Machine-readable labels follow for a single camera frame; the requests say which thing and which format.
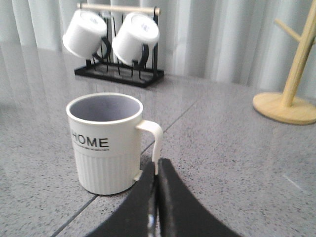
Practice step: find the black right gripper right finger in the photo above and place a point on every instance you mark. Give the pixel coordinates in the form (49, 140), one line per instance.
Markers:
(180, 213)

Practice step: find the black wire mug rack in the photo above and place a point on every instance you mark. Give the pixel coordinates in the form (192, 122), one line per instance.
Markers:
(142, 73)

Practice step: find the white hanging mug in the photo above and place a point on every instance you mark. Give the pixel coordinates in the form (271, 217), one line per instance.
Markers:
(85, 36)
(136, 29)

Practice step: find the white hanging mug right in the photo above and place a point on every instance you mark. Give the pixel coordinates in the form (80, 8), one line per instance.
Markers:
(136, 29)

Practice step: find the white hanging mug left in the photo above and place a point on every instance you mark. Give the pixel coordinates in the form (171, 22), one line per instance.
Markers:
(85, 36)

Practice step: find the white HOME mug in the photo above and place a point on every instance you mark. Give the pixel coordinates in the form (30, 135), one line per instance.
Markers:
(106, 135)

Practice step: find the wooden mug tree stand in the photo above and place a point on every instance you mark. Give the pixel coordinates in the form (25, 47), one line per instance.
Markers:
(286, 107)

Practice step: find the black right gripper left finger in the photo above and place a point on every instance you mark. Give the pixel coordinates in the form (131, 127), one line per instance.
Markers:
(137, 215)

